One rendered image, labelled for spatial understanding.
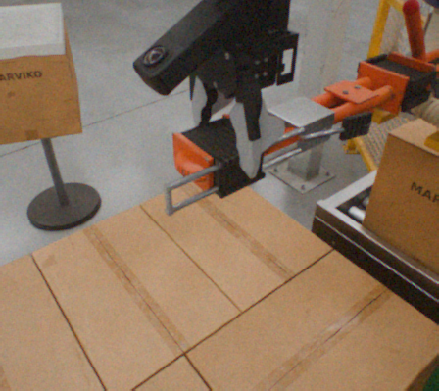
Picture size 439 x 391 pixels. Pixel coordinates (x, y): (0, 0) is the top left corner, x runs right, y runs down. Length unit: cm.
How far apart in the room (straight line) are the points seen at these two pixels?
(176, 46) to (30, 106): 149
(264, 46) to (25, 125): 155
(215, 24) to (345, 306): 102
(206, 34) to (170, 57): 4
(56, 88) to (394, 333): 147
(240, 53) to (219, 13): 4
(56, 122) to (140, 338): 104
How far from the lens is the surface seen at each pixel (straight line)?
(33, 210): 251
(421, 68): 75
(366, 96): 64
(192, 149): 46
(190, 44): 38
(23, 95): 183
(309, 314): 124
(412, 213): 133
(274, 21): 45
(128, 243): 142
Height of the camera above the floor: 154
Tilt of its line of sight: 37 degrees down
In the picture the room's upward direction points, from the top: straight up
